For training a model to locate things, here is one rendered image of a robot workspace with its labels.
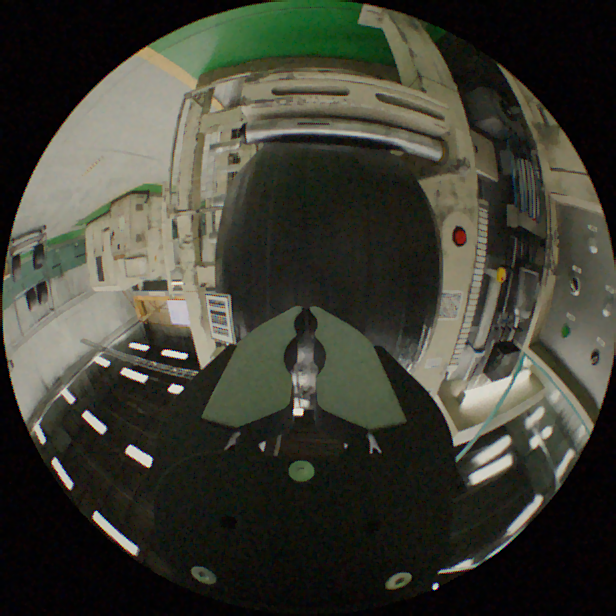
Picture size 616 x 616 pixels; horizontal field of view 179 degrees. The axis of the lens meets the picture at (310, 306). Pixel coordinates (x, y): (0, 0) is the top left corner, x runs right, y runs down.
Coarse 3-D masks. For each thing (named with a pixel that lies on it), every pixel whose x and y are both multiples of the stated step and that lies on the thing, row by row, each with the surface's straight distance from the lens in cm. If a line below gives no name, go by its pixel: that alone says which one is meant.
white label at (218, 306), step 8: (208, 296) 26; (216, 296) 25; (224, 296) 24; (208, 304) 26; (216, 304) 25; (224, 304) 24; (208, 312) 27; (216, 312) 26; (224, 312) 25; (208, 320) 27; (216, 320) 26; (224, 320) 25; (232, 320) 25; (216, 328) 27; (224, 328) 26; (232, 328) 25; (216, 336) 27; (224, 336) 26; (232, 336) 25
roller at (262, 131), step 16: (256, 128) 37; (272, 128) 37; (288, 128) 37; (304, 128) 36; (320, 128) 36; (336, 128) 37; (352, 128) 37; (368, 128) 38; (384, 128) 39; (368, 144) 39; (384, 144) 39; (400, 144) 39; (416, 144) 40; (432, 144) 42
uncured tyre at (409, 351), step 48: (288, 144) 35; (336, 144) 36; (240, 192) 27; (288, 192) 24; (336, 192) 24; (384, 192) 26; (240, 240) 23; (288, 240) 22; (336, 240) 22; (384, 240) 23; (432, 240) 27; (240, 288) 23; (288, 288) 21; (336, 288) 21; (384, 288) 23; (432, 288) 26; (240, 336) 25; (384, 336) 24; (432, 336) 32
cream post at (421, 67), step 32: (384, 32) 105; (416, 32) 94; (416, 64) 70; (448, 96) 66; (448, 192) 50; (448, 224) 50; (448, 256) 50; (448, 288) 52; (448, 320) 56; (448, 352) 61
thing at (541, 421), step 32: (512, 384) 65; (544, 384) 59; (512, 416) 66; (544, 416) 60; (576, 416) 56; (480, 448) 77; (512, 448) 68; (544, 448) 62; (576, 448) 59; (480, 480) 80; (512, 480) 70; (544, 480) 64; (480, 512) 83; (512, 512) 74; (480, 544) 88
